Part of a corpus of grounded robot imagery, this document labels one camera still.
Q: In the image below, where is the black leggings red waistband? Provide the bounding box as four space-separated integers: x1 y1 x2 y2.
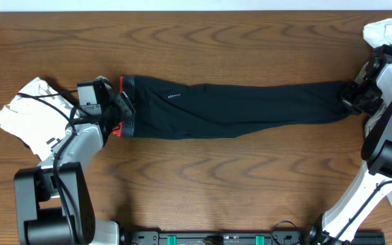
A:
119 76 350 140

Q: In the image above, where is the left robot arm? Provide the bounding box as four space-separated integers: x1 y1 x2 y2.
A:
14 76 135 245

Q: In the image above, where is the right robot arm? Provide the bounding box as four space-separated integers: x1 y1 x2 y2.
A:
314 64 392 244

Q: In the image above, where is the folded white printed shirt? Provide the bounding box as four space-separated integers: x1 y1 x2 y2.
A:
0 78 73 160

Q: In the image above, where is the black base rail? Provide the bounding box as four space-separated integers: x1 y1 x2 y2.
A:
119 220 386 245

